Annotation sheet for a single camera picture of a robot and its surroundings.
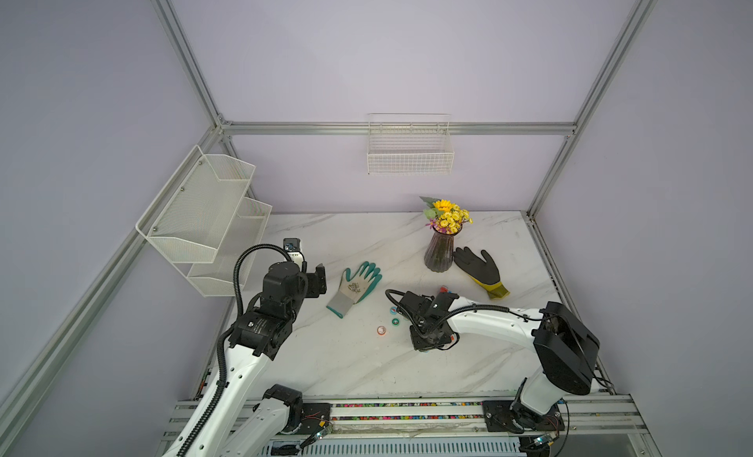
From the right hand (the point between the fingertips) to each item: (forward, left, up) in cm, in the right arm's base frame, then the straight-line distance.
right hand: (426, 346), depth 84 cm
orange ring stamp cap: (+5, +13, -1) cm, 14 cm away
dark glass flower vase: (+29, -7, +6) cm, 30 cm away
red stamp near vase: (+19, -8, -1) cm, 21 cm away
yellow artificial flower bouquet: (+30, -7, +24) cm, 39 cm away
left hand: (+12, +32, +23) cm, 41 cm away
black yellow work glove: (+26, -23, -1) cm, 35 cm away
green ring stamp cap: (+8, +9, -1) cm, 12 cm away
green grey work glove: (+20, +23, -1) cm, 30 cm away
